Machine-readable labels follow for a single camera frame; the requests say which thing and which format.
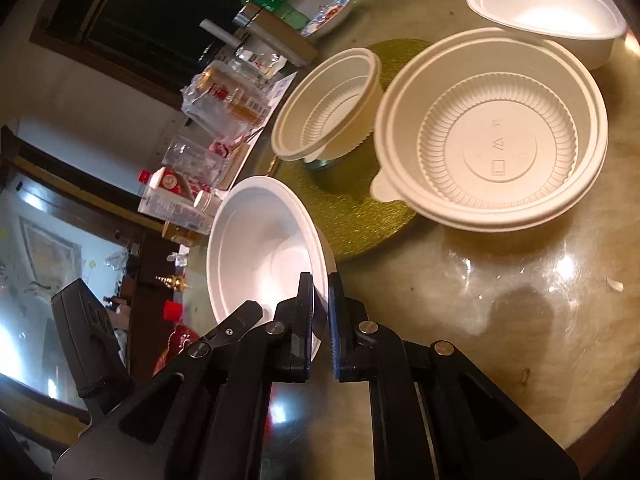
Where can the red ornament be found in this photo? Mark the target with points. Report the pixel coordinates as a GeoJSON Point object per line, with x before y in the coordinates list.
{"type": "Point", "coordinates": [177, 340]}

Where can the white plastic bowl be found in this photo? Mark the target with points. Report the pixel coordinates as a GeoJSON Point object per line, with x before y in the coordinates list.
{"type": "Point", "coordinates": [545, 5]}
{"type": "Point", "coordinates": [250, 230]}

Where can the white carton with red cap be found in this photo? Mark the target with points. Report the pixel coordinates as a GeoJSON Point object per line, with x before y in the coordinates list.
{"type": "Point", "coordinates": [170, 200]}

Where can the large beige ribbed bowl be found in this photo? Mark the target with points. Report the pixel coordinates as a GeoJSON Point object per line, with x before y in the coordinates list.
{"type": "Point", "coordinates": [500, 150]}

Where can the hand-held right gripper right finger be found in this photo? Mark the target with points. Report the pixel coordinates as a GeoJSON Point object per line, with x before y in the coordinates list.
{"type": "Point", "coordinates": [400, 410]}

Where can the small beige ribbed bowl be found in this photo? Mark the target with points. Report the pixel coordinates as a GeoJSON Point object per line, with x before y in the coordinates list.
{"type": "Point", "coordinates": [325, 105]}

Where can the dark window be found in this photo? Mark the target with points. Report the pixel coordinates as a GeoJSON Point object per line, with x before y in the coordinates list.
{"type": "Point", "coordinates": [150, 15]}

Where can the clear plastic container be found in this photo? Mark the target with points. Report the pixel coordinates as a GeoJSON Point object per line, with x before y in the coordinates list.
{"type": "Point", "coordinates": [192, 160]}

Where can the white cylinder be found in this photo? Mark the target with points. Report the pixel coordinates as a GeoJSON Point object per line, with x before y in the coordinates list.
{"type": "Point", "coordinates": [220, 31]}

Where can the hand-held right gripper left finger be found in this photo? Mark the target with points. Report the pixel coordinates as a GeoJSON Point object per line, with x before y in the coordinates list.
{"type": "Point", "coordinates": [220, 410]}

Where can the white scrap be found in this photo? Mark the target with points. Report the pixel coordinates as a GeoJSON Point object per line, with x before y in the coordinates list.
{"type": "Point", "coordinates": [616, 284]}

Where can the green plastic bottle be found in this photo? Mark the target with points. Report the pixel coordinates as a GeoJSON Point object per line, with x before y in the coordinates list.
{"type": "Point", "coordinates": [267, 0]}

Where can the small gold ornament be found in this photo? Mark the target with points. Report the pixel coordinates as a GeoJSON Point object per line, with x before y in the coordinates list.
{"type": "Point", "coordinates": [172, 282]}

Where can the shiny compact disc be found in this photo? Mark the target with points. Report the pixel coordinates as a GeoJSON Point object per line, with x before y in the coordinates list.
{"type": "Point", "coordinates": [325, 164]}

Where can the clear bag of cans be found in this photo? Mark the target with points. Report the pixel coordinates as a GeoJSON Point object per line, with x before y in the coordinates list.
{"type": "Point", "coordinates": [225, 95]}

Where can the bronze metal flask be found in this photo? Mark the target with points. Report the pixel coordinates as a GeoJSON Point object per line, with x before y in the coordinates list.
{"type": "Point", "coordinates": [280, 35]}

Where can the patterned plate with food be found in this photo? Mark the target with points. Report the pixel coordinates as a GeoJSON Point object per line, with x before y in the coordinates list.
{"type": "Point", "coordinates": [327, 15]}

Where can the round gold mat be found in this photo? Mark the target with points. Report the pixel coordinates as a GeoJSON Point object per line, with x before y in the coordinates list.
{"type": "Point", "coordinates": [340, 205]}

